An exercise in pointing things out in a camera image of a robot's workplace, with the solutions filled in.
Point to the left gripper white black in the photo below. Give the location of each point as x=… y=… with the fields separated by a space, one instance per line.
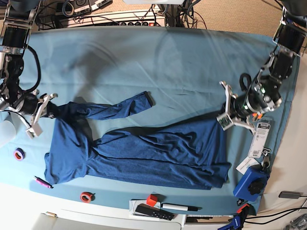
x=229 y=116

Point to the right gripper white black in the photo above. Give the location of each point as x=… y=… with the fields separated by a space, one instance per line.
x=45 y=108

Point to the dark blue t-shirt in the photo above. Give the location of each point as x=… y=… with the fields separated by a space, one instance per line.
x=190 y=154

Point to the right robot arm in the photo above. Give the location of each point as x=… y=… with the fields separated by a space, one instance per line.
x=18 y=22

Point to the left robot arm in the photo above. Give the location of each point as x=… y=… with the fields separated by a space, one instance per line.
x=261 y=94

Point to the orange black utility knife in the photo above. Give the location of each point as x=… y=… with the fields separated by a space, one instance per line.
x=256 y=116

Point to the white packaged item blister card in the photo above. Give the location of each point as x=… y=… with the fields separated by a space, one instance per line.
x=260 y=136

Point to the white paper roll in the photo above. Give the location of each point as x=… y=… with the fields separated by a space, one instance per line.
x=7 y=132

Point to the white paper card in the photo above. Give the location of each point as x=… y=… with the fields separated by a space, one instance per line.
x=245 y=164

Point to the purple tape roll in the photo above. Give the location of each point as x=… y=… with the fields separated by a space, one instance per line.
x=19 y=154

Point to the metal carabiner keys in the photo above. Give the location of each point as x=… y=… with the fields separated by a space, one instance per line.
x=266 y=152

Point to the light blue table cloth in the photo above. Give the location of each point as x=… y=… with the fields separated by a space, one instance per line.
x=180 y=68

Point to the blue box black knob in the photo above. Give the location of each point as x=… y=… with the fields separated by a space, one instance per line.
x=251 y=184

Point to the pink marker pen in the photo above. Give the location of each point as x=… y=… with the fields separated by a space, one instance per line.
x=43 y=183

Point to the orange black lower clamp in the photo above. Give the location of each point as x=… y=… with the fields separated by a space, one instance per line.
x=243 y=208

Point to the red tape roll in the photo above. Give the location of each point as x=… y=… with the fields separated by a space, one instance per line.
x=87 y=197

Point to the grey adapter box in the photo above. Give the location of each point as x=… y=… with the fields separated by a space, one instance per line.
x=289 y=195

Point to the white black marker pen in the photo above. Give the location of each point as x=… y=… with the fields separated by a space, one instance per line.
x=180 y=207

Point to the blue black clamp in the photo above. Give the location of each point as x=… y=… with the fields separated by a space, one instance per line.
x=236 y=223

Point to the red cube block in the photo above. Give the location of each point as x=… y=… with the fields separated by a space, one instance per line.
x=151 y=200

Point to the black foot pedal start label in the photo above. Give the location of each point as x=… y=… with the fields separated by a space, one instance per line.
x=81 y=6

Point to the black remote control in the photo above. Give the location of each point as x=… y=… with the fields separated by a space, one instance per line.
x=154 y=212

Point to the white book under remote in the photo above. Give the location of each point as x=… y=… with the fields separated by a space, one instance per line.
x=179 y=218

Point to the white power strip red switch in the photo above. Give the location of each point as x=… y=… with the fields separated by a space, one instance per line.
x=140 y=23

